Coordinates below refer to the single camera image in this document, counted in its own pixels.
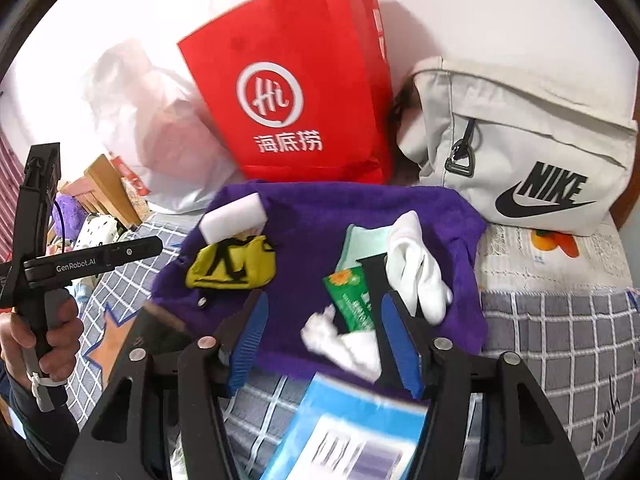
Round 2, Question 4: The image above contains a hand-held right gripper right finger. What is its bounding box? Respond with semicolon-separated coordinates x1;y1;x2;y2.
375;290;586;480

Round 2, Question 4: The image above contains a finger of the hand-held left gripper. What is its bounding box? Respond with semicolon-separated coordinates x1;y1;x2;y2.
11;143;62;266

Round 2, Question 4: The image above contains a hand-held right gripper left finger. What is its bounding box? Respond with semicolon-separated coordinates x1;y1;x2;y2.
62;290;271;480

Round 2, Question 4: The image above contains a white tissue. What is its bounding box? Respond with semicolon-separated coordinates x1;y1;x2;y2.
300;305;383;383

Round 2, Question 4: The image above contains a green packet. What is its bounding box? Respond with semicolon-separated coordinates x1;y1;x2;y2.
322;267;381;333

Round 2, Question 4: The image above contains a yellow sock black print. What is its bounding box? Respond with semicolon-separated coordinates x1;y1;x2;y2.
185;235;278;290

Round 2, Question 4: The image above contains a white sponge block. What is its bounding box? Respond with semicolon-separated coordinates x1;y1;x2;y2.
200;192;266;243

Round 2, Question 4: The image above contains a person's left forearm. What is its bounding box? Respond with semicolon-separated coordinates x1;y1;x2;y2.
0;357;83;478

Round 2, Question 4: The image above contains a person's left hand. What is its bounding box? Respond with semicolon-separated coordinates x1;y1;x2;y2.
0;300;85;386

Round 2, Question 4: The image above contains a red striped cloth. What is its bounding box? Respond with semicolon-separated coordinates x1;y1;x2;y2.
0;130;27;263

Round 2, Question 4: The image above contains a purple plush toy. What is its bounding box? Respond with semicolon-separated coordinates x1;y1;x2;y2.
52;192;88;246

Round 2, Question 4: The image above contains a white spotted cloth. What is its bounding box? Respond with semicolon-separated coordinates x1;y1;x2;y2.
74;214;132;252

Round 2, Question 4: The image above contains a grey checked star bed sheet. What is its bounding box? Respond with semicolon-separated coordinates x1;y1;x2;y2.
65;217;321;480

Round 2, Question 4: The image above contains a plain cardboard box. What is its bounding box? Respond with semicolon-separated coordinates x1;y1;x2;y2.
82;154;143;231

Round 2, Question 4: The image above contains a blue cardboard box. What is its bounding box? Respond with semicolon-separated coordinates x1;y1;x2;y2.
260;372;429;480

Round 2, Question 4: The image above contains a white sock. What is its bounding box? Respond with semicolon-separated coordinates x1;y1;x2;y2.
385;211;454;323

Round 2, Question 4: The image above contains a mint green sock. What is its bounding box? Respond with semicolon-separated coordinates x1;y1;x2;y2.
336;224;396;281

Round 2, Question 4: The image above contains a white plastic bag orange print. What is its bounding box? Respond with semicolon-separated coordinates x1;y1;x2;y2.
82;37;241;213

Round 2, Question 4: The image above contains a purple towel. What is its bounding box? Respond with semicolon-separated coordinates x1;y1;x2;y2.
150;179;488;403

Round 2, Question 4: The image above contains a fruit print pillow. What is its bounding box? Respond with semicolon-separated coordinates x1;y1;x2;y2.
475;220;640;293

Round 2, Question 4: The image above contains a dark grey checked pillow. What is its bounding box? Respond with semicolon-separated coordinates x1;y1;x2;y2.
462;287;640;480

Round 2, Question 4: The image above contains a beige backpack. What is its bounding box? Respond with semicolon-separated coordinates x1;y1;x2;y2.
392;56;640;236

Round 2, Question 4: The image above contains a red paper bag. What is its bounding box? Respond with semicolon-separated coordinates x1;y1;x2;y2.
177;0;393;186

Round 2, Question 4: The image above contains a wooden bed frame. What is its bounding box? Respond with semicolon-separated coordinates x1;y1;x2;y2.
614;175;640;233

